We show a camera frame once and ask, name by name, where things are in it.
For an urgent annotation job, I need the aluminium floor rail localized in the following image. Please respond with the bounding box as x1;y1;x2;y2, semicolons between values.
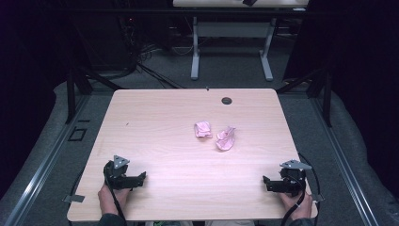
309;97;381;226
2;93;92;226

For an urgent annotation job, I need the black horizontal frame beam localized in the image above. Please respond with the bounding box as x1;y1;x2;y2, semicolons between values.
62;8;309;17

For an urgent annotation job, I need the black looped side cable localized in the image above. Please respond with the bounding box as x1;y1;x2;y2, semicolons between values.
69;169;86;202
296;152;322;226

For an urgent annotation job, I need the pink sock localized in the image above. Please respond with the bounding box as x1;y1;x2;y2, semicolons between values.
215;125;237;152
194;121;214;139

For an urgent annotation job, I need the left hand-held gripper black cable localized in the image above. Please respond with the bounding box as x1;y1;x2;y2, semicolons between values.
104;163;128;226

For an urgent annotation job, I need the bundle of black floor cables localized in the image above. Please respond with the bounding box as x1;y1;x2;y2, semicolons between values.
118;15;186;89

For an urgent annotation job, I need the right hand-held gripper black cable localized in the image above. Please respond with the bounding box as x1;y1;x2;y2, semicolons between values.
279;175;308;226

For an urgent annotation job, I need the white desk with grey legs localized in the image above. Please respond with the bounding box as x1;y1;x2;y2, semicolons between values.
171;0;311;82

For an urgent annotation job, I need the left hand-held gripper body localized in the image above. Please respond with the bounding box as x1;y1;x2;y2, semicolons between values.
103;154;139;190

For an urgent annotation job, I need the black metal frame stand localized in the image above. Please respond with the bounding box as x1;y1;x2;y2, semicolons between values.
276;66;333;128
65;65;124;125

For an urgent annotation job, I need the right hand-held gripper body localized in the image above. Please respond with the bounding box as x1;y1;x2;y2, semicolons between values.
279;158;313;198

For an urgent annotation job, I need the hand-held gripper black cable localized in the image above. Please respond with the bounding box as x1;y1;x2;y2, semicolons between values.
104;163;128;226
279;175;308;226

